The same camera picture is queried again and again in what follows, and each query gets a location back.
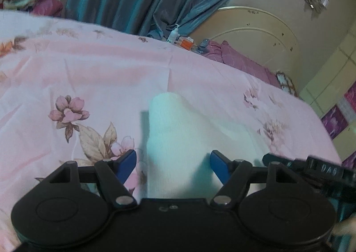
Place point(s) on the wall sconce lamp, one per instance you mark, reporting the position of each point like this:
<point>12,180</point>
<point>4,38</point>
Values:
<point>315,6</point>

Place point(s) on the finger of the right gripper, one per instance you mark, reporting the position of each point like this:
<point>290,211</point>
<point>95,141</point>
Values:
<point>295,165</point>

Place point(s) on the white pump bottle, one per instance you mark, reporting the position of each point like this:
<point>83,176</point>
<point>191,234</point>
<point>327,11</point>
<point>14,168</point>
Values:
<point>174,35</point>

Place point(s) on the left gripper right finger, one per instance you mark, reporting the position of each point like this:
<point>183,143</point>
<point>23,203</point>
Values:
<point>234,175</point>

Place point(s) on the orange small box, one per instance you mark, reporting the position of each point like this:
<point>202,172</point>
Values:
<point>185,43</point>

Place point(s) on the pink floral bed sheet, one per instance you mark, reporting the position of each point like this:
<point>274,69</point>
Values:
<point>80,92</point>

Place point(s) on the cream round headboard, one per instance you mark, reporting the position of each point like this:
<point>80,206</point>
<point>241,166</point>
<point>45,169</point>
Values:
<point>256,34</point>

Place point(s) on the patterned cushion right bed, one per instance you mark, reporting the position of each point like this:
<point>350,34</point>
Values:
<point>286,83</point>

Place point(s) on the cream knitted sweater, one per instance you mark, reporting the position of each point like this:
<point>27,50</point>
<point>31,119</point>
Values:
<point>179,145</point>

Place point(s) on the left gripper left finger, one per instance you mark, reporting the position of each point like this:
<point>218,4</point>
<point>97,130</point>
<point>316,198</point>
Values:
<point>111,178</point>

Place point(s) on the magenta pillow right bed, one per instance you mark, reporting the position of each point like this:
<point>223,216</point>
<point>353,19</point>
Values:
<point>224,53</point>

